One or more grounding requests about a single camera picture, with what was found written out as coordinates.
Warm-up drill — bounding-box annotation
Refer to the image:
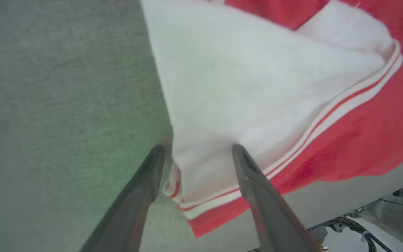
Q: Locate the red and white jersey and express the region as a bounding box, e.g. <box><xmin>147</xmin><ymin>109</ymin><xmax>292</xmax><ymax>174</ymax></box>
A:
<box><xmin>140</xmin><ymin>0</ymin><xmax>403</xmax><ymax>238</ymax></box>

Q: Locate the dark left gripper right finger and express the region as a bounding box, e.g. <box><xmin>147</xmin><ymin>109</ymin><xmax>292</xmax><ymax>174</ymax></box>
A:
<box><xmin>232</xmin><ymin>144</ymin><xmax>319</xmax><ymax>252</ymax></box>

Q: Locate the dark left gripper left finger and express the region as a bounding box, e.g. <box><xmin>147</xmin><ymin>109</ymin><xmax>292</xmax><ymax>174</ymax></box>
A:
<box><xmin>80</xmin><ymin>145</ymin><xmax>165</xmax><ymax>252</ymax></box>

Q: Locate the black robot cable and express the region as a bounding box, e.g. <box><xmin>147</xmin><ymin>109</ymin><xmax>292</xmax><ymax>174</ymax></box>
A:
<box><xmin>308</xmin><ymin>216</ymin><xmax>394</xmax><ymax>252</ymax></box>

